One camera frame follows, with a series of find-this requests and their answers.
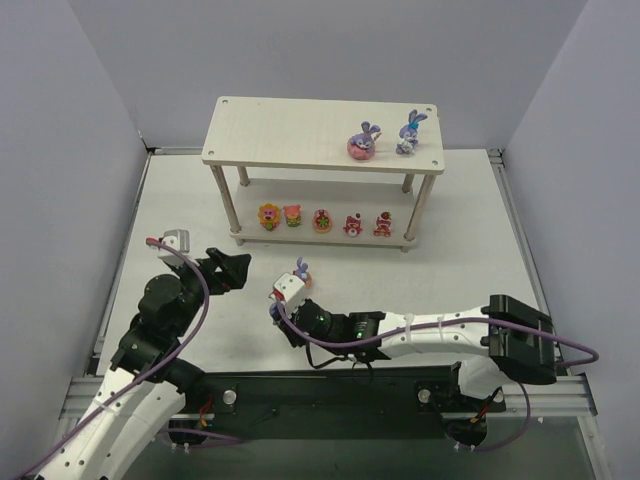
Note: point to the pink bear burger toy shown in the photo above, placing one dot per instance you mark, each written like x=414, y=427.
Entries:
x=292, y=215

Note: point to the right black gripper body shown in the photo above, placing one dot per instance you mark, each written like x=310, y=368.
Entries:
x=288, y=318

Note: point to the wooden two-tier shelf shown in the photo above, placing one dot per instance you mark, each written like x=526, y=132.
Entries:
x=293, y=151

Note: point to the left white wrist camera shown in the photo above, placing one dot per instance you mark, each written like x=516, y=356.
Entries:
x=175, y=239

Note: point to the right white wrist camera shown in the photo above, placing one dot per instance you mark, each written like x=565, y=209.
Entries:
x=290, y=291

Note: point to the orange lion toy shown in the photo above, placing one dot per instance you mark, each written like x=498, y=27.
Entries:
x=269, y=216

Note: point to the purple bunny with ball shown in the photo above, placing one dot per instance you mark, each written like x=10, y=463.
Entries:
x=274, y=312

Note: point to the purple bunny blue ears toy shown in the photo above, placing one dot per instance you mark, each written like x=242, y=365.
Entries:
x=408, y=134

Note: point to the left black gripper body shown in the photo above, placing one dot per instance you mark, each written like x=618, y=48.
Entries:
x=214, y=273

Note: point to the pink bear clover toy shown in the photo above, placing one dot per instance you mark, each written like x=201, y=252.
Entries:
x=321, y=221

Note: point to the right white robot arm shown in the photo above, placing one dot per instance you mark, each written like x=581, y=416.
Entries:
x=503, y=342

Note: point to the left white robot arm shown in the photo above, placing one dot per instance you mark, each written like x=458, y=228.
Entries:
x=147, y=382

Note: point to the purple bunny pink cake toy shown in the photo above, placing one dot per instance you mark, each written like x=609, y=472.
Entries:
x=361, y=146

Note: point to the red white strawberry toy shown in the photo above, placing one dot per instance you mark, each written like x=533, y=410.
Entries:
x=383, y=225

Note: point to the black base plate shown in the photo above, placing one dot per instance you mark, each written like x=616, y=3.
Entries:
x=369, y=404

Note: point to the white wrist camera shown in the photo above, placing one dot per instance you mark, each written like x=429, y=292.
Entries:
x=290, y=291
x=175, y=239

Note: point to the red white bear toy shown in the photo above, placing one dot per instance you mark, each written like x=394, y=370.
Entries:
x=353, y=225

